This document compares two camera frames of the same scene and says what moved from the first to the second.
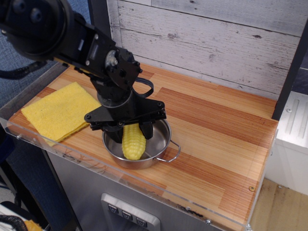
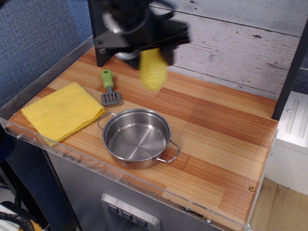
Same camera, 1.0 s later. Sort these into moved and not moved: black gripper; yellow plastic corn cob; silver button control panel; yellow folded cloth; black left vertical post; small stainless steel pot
Moved: yellow plastic corn cob; black gripper
Not moved: yellow folded cloth; small stainless steel pot; black left vertical post; silver button control panel
